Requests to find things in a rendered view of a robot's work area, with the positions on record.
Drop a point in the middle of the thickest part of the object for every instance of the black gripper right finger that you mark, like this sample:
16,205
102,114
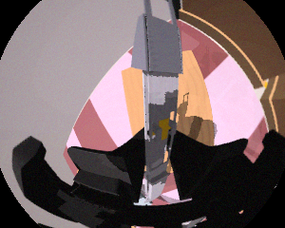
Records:
191,160

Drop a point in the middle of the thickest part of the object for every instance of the wooden board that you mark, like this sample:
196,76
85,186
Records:
194,113

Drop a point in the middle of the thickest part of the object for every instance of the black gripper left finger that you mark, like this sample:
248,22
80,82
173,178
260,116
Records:
127,162

